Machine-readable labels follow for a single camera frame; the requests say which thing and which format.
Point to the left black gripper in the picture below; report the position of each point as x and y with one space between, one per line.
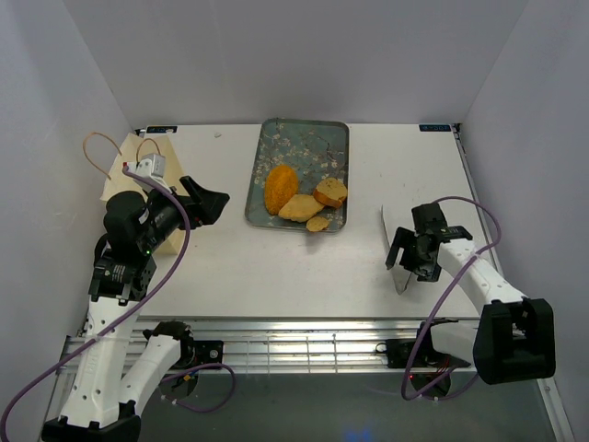
208 204

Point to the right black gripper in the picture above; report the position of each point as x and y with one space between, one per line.
404 238

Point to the metal tongs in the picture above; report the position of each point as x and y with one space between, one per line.
401 276

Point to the orange crumbed oval bread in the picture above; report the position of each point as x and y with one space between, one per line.
281 185

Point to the pale bread piece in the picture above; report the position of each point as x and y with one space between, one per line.
300 208

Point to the sliced baguette bread piece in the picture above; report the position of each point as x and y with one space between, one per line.
331 192

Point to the small round bread piece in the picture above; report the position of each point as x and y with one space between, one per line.
317 223

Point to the beige paper bag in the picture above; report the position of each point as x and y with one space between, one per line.
123 195

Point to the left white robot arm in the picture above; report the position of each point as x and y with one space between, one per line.
106 402

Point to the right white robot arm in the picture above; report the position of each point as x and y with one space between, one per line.
514 339

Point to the floral teal serving tray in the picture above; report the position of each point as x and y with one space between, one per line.
315 150

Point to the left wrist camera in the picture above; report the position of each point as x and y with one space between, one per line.
151 166

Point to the aluminium rail frame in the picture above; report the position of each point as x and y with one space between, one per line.
268 347

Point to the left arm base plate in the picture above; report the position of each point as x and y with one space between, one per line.
199 352

